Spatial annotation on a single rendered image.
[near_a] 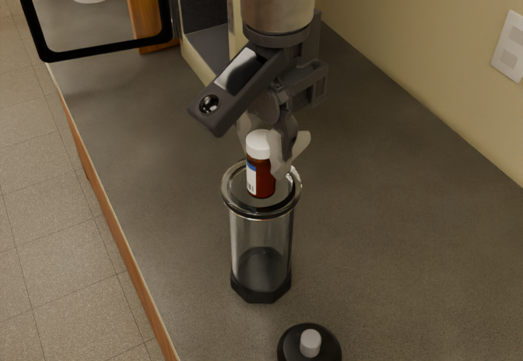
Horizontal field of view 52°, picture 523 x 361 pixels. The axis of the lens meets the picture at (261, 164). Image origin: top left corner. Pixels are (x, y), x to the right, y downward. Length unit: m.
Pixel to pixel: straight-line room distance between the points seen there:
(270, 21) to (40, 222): 1.90
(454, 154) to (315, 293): 0.44
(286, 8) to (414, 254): 0.55
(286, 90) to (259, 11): 0.10
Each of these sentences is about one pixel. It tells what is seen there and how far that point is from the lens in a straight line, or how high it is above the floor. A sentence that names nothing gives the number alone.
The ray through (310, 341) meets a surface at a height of 1.01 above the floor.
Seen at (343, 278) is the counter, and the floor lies 0.94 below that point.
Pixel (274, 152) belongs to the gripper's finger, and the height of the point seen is 1.24.
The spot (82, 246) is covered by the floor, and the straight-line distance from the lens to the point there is 2.21.
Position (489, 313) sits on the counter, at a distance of 0.93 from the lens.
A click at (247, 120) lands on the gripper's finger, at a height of 1.26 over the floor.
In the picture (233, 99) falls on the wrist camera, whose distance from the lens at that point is 0.55.
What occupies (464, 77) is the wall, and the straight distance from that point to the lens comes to 1.18.
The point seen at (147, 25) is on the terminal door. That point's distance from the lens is 1.30.
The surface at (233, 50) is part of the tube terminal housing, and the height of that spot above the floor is 1.13.
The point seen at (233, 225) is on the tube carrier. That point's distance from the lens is 0.74.
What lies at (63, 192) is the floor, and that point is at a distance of 2.43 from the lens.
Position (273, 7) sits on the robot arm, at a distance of 0.53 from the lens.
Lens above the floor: 1.69
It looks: 45 degrees down
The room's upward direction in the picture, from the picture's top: straight up
